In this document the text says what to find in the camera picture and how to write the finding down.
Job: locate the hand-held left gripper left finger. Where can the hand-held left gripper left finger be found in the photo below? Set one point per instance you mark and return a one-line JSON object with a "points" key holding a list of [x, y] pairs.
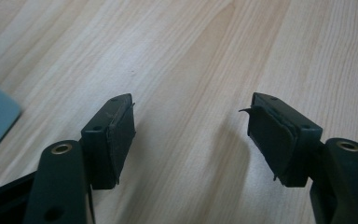
{"points": [[105, 146]]}

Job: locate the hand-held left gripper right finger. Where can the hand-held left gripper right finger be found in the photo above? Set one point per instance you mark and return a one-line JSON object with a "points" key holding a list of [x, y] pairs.
{"points": [[282, 140]]}

